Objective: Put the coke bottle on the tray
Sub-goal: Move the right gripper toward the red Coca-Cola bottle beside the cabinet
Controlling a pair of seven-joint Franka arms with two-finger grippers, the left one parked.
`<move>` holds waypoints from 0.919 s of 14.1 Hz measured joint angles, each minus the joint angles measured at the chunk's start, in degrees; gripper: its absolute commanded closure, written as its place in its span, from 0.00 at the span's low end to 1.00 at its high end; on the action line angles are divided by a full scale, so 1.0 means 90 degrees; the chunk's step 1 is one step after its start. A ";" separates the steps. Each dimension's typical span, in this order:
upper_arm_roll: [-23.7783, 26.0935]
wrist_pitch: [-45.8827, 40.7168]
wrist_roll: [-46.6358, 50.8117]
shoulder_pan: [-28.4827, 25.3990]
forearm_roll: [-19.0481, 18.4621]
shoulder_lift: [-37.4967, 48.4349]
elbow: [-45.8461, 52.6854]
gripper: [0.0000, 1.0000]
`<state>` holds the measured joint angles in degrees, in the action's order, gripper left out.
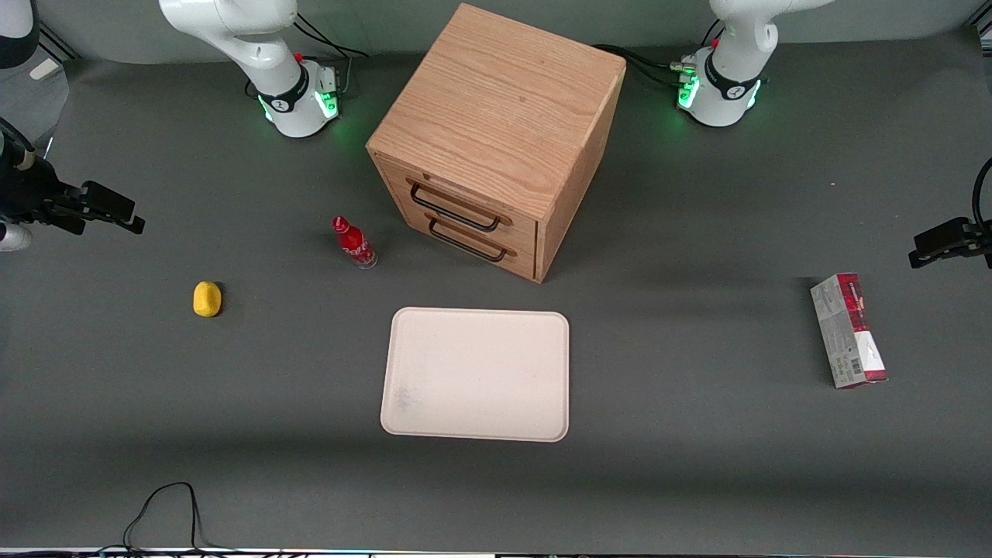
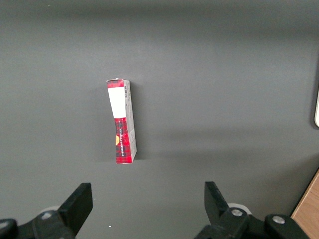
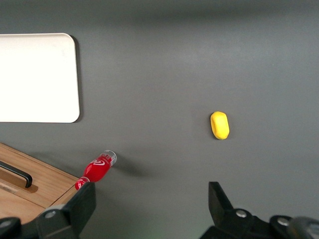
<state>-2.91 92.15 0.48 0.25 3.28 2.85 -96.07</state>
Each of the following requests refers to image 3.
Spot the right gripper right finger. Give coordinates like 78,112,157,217
199,181,300,239

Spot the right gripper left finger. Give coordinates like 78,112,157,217
0,182,97,239

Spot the red soda can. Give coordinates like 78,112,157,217
74,149,117,191

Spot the cream rectangular tray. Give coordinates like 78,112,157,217
0,32,80,123

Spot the wooden drawer cabinet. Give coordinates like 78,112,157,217
0,142,80,226

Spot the wooden drawer front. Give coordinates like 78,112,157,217
0,149,75,207

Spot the yellow lemon-shaped object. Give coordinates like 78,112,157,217
210,111,230,140

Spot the black drawer handle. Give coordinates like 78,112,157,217
0,160,33,189

